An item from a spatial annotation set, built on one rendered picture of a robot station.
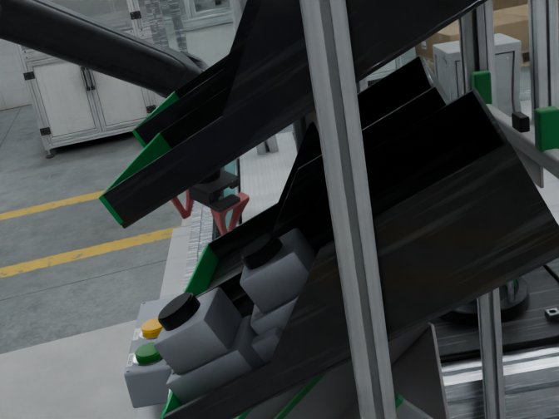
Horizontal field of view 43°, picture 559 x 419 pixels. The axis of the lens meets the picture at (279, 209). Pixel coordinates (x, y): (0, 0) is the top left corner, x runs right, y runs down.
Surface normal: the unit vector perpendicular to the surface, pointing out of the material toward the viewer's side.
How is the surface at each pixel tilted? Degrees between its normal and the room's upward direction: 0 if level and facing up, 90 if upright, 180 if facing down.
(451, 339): 0
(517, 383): 90
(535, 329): 0
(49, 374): 0
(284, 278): 89
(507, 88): 93
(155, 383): 90
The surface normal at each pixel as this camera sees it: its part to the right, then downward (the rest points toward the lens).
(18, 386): -0.16, -0.92
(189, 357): -0.17, 0.42
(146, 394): 0.07, 0.36
